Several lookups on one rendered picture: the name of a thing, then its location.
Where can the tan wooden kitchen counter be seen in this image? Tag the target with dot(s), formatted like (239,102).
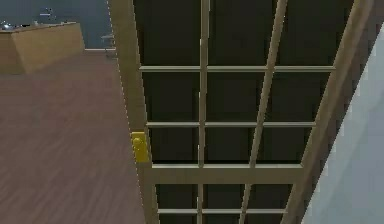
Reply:
(40,46)

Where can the tan glass-paned room door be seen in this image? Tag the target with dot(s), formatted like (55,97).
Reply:
(226,173)

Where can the grey stool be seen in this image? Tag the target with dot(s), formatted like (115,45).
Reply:
(108,41)

